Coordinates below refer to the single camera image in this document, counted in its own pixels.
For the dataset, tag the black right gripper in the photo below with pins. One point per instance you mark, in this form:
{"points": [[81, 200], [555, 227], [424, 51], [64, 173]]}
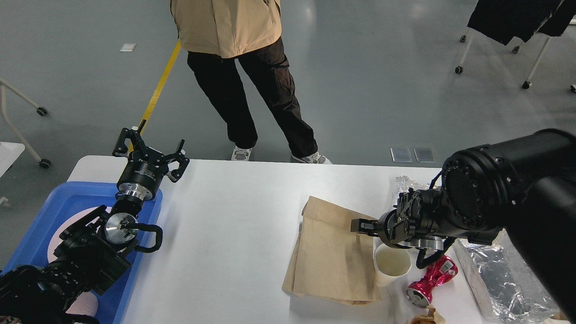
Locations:
{"points": [[383, 228]]}

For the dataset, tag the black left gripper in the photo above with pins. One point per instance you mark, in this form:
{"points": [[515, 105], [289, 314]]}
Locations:
{"points": [[139, 178]]}

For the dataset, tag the white paper cup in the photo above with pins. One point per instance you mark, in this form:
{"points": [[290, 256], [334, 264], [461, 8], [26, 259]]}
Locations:
{"points": [[390, 264]]}

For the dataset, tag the brown paper bag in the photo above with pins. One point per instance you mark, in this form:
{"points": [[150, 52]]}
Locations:
{"points": [[329, 261]]}

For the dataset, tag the aluminium foil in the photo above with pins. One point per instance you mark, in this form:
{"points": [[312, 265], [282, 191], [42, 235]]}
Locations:
{"points": [[404, 183]]}

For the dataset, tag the pink plate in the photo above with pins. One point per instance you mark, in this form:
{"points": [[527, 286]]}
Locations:
{"points": [[55, 240]]}

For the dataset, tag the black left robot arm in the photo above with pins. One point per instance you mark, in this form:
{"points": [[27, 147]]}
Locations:
{"points": [[92, 254]]}

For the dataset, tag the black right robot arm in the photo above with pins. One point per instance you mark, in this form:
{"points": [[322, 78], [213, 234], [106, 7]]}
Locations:
{"points": [[525, 186]]}

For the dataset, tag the left metal floor plate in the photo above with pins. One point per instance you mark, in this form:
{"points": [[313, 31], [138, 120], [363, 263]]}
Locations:
{"points": [[401, 155]]}

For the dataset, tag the metal floor plate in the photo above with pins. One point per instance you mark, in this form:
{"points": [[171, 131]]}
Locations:
{"points": [[401, 155], [424, 155]]}

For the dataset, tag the crushed pink can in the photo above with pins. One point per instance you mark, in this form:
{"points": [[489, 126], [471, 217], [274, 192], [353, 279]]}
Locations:
{"points": [[419, 293]]}

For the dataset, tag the right metal floor plate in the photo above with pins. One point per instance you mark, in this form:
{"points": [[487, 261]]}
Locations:
{"points": [[424, 155]]}

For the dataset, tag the brown paper scrap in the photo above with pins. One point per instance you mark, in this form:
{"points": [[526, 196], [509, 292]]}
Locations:
{"points": [[432, 316]]}

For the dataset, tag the person in beige jacket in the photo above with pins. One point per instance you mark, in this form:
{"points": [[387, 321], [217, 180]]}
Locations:
{"points": [[217, 35]]}

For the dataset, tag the blue plastic tray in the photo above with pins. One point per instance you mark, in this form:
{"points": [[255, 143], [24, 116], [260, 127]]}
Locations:
{"points": [[65, 201]]}

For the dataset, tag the white office chair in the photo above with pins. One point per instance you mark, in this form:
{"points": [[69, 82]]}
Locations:
{"points": [[467, 38]]}

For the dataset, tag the black jacket on chair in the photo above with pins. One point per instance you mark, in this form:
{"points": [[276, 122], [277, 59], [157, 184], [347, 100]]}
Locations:
{"points": [[502, 20]]}

